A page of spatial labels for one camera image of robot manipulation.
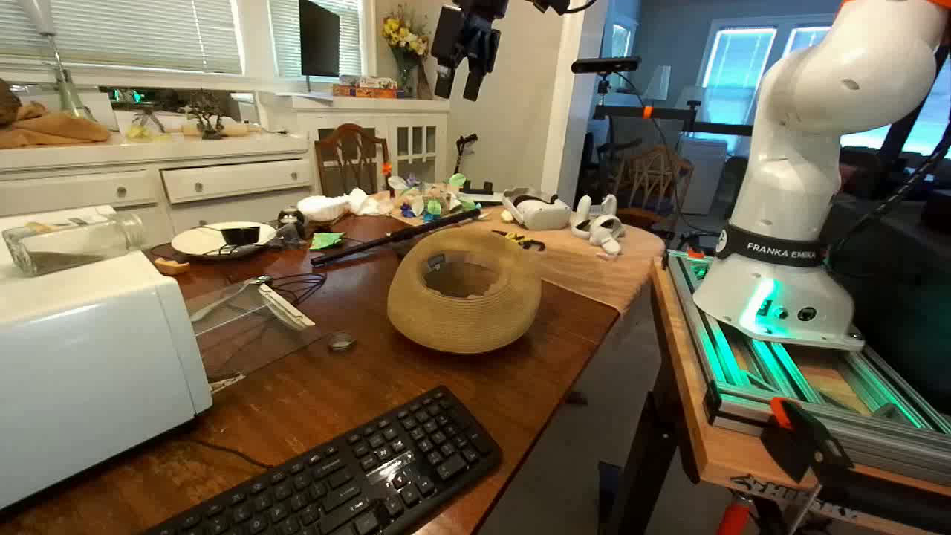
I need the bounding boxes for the yellow flower bouquet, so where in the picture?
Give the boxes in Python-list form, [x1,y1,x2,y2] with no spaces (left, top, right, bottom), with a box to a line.
[382,10,434,100]

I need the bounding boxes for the white drawer sideboard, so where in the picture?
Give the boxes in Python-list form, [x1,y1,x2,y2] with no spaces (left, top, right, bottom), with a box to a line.
[0,129,322,250]

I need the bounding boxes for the black computer keyboard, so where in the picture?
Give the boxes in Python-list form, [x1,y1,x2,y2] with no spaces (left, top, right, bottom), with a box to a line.
[145,383,505,535]

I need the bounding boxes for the black stereo camera bar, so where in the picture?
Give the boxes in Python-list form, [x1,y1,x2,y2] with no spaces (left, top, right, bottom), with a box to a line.
[572,52,646,73]

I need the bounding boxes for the dark wooden chair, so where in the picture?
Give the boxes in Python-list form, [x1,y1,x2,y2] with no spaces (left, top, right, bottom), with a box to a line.
[312,120,395,198]

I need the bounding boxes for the white toaster oven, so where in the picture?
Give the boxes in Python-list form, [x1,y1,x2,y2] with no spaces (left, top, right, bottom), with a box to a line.
[0,245,217,514]

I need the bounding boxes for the white glass-door cabinet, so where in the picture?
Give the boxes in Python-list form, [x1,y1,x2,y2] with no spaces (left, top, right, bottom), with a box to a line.
[294,97,455,189]

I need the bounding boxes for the clear glass dish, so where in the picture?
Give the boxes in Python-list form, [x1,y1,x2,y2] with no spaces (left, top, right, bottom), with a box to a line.
[187,272,330,380]

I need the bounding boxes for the black flat monitor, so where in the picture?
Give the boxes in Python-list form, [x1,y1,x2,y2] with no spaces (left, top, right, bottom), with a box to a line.
[299,0,343,79]

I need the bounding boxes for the aluminium extrusion base frame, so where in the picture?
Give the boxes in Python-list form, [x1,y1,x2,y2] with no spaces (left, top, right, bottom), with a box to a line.
[664,245,951,470]

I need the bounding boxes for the brown wicker chair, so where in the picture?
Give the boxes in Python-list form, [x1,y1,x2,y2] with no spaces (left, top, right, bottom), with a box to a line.
[614,141,695,235]

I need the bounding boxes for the white round plate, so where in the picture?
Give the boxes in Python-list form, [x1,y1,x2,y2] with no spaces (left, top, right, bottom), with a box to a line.
[169,216,281,260]

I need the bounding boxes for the long black stick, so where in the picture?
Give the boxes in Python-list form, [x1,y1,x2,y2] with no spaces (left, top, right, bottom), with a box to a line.
[310,204,484,271]

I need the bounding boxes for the white crumpled cloth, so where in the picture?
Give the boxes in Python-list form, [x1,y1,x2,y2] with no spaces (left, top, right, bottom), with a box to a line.
[294,186,400,226]

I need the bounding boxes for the tan straw hat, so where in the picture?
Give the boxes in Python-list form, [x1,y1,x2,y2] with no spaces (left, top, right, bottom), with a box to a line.
[383,223,548,357]

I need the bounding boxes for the black hanging gear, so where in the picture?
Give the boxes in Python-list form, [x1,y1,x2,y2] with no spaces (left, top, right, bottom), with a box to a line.
[429,0,514,100]

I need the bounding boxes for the white VR controller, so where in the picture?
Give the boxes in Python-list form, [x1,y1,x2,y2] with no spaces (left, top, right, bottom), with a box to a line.
[590,189,630,259]
[572,193,597,238]

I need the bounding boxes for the wooden robot platform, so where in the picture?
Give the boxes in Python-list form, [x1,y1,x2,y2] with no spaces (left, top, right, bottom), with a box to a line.
[649,260,951,499]

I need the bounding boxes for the black orange clamp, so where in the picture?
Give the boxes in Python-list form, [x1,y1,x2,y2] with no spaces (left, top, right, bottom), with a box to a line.
[762,394,951,535]

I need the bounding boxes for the white VR headset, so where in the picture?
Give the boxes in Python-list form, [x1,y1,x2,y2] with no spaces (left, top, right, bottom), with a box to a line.
[514,193,578,230]

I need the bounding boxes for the colourful small toys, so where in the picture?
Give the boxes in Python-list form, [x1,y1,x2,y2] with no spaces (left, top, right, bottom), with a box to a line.
[395,171,483,226]

